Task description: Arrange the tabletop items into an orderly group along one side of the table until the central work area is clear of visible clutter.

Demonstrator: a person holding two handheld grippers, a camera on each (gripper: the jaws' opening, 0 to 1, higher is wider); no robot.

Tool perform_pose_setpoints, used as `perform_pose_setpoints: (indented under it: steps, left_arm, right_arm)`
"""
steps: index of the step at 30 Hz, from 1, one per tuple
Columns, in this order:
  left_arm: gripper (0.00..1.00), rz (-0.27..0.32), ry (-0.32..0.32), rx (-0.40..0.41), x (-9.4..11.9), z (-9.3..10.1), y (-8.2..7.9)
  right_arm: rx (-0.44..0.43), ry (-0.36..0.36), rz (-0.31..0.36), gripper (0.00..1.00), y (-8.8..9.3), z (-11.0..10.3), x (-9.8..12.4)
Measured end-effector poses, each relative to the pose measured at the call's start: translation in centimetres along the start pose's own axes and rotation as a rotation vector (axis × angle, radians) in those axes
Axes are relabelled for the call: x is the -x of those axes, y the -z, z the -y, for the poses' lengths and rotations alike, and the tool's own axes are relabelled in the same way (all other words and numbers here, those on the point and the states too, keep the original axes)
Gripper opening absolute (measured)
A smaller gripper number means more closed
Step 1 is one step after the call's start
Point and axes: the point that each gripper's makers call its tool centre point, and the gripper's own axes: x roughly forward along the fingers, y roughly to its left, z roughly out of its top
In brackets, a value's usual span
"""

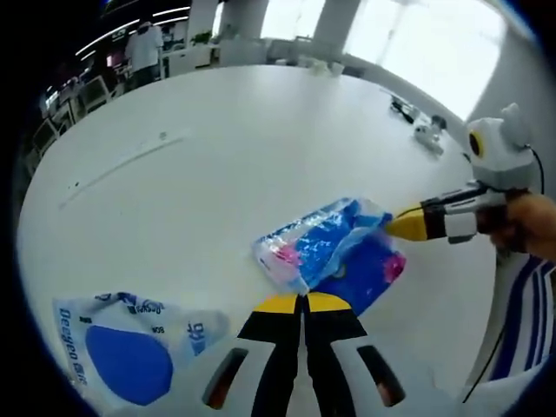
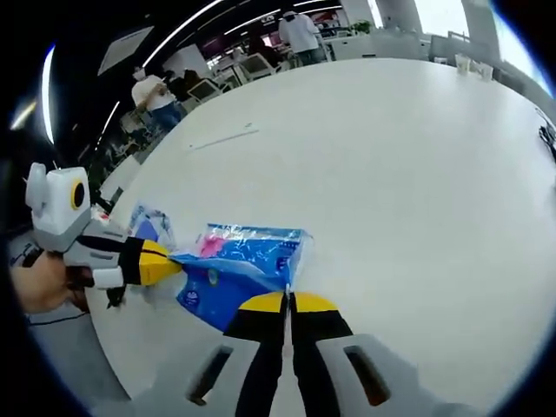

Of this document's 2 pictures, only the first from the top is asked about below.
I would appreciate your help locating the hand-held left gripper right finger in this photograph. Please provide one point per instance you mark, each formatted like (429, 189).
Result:
(330, 347)

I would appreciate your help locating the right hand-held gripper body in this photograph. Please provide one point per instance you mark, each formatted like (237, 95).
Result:
(504, 156)

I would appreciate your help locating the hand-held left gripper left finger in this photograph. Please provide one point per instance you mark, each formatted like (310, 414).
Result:
(278, 347)

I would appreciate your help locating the blue tissue pack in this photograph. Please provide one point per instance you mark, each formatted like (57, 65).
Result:
(313, 247)

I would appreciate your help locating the blue white plastic bag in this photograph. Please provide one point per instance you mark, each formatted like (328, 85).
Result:
(130, 365)

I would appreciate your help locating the small white table items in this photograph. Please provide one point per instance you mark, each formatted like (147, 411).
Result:
(326, 68)

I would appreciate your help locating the person's right hand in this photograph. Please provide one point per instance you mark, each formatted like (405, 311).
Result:
(530, 221)

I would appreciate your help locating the person's striped white jacket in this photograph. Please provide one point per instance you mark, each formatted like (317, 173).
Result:
(534, 313)

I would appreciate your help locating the white table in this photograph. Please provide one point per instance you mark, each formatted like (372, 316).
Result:
(217, 174)

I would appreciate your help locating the white cabinet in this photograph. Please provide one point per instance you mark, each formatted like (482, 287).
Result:
(191, 61)

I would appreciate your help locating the small green potted plant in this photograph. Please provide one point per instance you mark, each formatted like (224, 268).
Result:
(201, 38)

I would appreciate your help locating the white office chair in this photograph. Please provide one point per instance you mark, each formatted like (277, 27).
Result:
(93, 95)
(45, 134)

